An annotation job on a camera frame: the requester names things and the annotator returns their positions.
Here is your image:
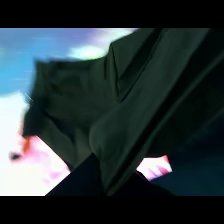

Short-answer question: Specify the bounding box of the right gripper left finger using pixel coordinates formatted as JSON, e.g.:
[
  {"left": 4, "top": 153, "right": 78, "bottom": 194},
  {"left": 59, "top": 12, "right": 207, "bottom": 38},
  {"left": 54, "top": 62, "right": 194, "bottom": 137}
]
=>
[{"left": 45, "top": 153, "right": 106, "bottom": 197}]

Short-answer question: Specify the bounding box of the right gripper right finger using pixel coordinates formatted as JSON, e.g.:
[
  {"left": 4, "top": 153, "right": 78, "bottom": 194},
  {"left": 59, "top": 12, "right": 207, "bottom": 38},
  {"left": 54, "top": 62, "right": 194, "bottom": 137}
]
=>
[{"left": 114, "top": 171, "right": 174, "bottom": 197}]

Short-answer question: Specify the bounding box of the dark green garment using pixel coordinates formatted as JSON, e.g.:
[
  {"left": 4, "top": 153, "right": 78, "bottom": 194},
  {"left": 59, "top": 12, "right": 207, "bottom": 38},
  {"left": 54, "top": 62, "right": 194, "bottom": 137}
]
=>
[{"left": 21, "top": 27, "right": 224, "bottom": 197}]

